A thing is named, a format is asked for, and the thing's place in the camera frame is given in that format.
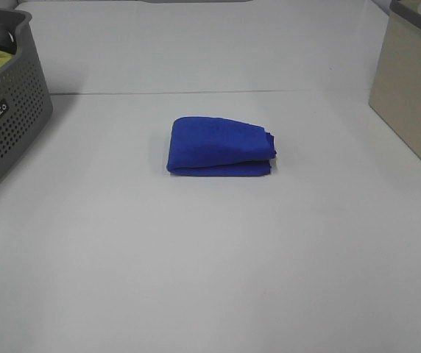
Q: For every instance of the beige storage box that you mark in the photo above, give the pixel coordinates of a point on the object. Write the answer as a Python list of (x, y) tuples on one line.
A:
[(396, 91)]

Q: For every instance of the blue microfibre towel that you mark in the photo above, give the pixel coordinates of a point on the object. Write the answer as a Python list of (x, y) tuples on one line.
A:
[(219, 147)]

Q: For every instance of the grey perforated plastic basket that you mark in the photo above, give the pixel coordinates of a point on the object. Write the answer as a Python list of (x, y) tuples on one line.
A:
[(25, 103)]

